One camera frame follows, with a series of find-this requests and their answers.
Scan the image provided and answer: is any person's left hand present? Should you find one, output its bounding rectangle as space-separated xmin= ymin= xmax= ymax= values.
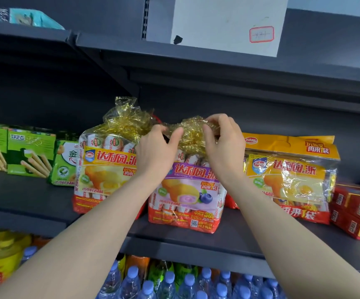
xmin=135 ymin=124 xmax=184 ymax=181

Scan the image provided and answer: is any person's right hand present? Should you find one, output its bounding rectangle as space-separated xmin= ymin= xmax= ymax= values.
xmin=202 ymin=114 xmax=246 ymax=185

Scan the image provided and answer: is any purple label cake bag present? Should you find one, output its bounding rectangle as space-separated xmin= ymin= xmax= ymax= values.
xmin=148 ymin=116 xmax=228 ymax=234

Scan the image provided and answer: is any person's left forearm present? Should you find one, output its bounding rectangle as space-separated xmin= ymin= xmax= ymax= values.
xmin=0 ymin=175 xmax=165 ymax=299

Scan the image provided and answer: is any person's right forearm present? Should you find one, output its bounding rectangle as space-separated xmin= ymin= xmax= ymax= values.
xmin=223 ymin=177 xmax=360 ymax=299

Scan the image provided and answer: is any red snack packet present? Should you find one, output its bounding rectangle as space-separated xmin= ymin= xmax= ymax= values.
xmin=224 ymin=194 xmax=240 ymax=210

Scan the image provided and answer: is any dark grey metal shelf unit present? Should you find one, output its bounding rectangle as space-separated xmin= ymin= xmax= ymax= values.
xmin=0 ymin=0 xmax=360 ymax=281

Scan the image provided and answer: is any yellow label cake bag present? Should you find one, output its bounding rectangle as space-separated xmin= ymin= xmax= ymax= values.
xmin=72 ymin=97 xmax=156 ymax=219

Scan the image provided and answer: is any yellow header cake bag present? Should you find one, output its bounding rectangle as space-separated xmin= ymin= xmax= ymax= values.
xmin=242 ymin=132 xmax=341 ymax=225

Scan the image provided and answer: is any green and white snack packet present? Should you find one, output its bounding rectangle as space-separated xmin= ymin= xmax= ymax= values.
xmin=48 ymin=140 xmax=81 ymax=187

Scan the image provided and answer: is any white paper sheet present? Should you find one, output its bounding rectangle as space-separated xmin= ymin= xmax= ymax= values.
xmin=170 ymin=0 xmax=290 ymax=58

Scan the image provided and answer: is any green drink bottle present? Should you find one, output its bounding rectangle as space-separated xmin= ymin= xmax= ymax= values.
xmin=148 ymin=260 xmax=175 ymax=290
xmin=174 ymin=262 xmax=198 ymax=285

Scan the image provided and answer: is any orange drink bottle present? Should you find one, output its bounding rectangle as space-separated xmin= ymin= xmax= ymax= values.
xmin=125 ymin=255 xmax=151 ymax=281

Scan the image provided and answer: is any row of clear water bottles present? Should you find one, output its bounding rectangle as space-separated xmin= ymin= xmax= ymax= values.
xmin=21 ymin=245 xmax=289 ymax=299

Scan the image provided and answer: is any red and yellow box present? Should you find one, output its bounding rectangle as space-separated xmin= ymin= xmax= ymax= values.
xmin=332 ymin=184 xmax=360 ymax=224
xmin=330 ymin=205 xmax=360 ymax=244

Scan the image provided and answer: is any yellow drink bottle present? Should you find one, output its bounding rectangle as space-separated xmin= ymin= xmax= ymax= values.
xmin=0 ymin=242 xmax=24 ymax=298
xmin=0 ymin=230 xmax=33 ymax=250

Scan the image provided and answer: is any teal snack packet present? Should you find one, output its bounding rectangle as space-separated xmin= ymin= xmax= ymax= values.
xmin=0 ymin=7 xmax=65 ymax=30

